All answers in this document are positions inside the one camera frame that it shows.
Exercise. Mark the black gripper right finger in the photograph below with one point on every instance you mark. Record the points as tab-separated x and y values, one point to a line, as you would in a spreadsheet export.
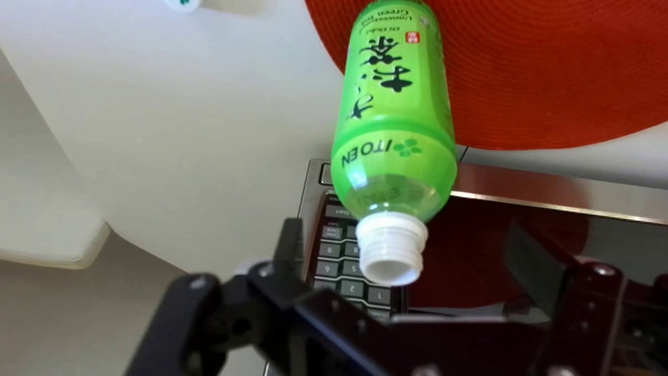
598	313

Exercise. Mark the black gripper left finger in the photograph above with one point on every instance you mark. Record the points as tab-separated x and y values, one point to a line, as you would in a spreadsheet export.
208	321

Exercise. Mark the green tea bottle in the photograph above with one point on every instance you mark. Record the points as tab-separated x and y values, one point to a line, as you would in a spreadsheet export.
393	125

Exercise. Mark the stainless steel microwave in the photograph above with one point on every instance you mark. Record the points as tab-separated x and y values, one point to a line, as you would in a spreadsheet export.
555	191

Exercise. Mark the large red round placemat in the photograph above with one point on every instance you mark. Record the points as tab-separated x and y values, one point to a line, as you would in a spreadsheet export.
555	70

